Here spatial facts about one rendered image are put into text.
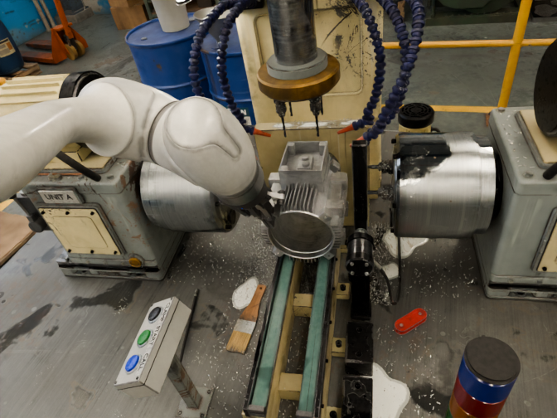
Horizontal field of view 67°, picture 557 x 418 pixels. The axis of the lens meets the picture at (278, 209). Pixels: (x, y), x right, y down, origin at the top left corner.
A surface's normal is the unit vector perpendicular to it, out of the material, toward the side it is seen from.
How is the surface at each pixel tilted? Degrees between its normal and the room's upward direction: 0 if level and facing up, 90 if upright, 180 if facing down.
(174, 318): 62
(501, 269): 89
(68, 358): 0
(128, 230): 89
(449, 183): 51
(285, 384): 0
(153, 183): 47
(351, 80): 90
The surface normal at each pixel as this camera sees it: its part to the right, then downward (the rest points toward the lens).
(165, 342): 0.80, -0.33
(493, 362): -0.15, -0.74
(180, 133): -0.26, -0.07
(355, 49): -0.18, 0.67
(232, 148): 0.83, 0.31
